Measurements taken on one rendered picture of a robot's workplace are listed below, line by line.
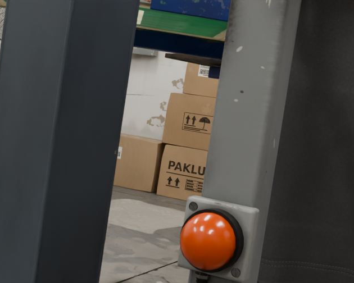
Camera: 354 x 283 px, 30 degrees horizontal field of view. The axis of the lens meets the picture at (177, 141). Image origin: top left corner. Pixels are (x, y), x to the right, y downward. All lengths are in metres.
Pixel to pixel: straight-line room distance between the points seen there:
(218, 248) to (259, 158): 0.07
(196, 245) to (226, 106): 0.10
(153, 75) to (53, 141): 4.93
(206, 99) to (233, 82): 4.82
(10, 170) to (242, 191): 0.78
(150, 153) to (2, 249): 4.31
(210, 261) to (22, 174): 0.77
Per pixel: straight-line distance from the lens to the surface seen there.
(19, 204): 1.18
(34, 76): 1.17
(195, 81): 5.35
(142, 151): 5.50
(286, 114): 0.75
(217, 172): 0.46
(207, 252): 0.43
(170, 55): 2.83
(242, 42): 0.46
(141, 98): 6.06
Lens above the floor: 0.73
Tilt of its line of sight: 3 degrees down
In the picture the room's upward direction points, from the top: 9 degrees clockwise
